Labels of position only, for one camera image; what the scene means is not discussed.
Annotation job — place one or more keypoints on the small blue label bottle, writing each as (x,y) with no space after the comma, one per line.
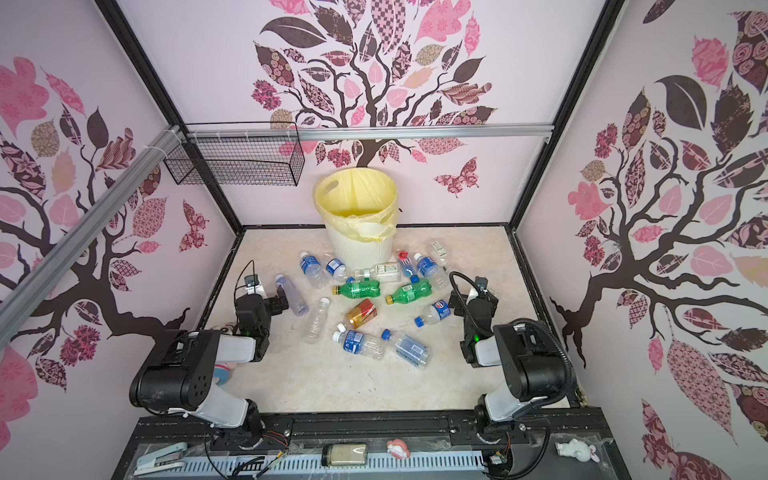
(313,270)

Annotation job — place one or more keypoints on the blue label bottle white cap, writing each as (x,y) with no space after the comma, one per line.
(358,343)

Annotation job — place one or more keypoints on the clear bottle green white label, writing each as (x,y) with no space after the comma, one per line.
(388,272)

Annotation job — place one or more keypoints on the white plush toy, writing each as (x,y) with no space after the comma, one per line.
(578,450)

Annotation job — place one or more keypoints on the beige rectangular box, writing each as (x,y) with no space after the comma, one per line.
(344,455)

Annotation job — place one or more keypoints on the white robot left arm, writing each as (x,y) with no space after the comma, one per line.
(178,375)

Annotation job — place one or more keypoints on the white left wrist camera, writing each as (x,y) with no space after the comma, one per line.
(253,285)

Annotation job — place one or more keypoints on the left green soda bottle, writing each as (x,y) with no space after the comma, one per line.
(358,289)

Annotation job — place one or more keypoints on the green soda bottle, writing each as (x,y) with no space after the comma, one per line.
(358,289)
(409,293)

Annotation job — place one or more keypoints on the clear unlabelled bottle white cap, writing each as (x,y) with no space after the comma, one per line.
(316,322)

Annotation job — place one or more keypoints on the white bin with yellow bag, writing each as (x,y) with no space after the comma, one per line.
(359,208)

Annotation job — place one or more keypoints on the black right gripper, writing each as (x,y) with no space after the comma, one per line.
(460,300)

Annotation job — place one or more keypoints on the blue label bottle lower right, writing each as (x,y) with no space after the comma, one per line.
(407,348)

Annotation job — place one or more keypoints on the white stapler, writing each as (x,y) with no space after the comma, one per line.
(167,458)

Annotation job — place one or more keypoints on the pink white small toy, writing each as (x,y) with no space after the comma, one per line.
(398,449)

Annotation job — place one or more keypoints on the pepsi label small bottle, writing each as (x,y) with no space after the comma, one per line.
(433,314)

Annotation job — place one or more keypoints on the large clear purple-tint bottle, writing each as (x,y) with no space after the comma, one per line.
(295,299)

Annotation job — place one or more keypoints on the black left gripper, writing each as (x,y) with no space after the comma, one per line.
(277,302)

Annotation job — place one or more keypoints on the right green soda bottle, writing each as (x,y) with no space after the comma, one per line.
(409,293)

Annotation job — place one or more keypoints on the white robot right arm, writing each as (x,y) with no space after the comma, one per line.
(537,371)

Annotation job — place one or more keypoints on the small clear green label bottle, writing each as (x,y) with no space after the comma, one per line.
(438,251)

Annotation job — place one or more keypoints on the black wire basket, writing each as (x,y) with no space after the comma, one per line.
(259,153)

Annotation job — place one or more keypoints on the red yellow label bottle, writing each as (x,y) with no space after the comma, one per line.
(361,314)

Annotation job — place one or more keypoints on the striped plush doll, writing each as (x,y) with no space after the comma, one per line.
(222,373)

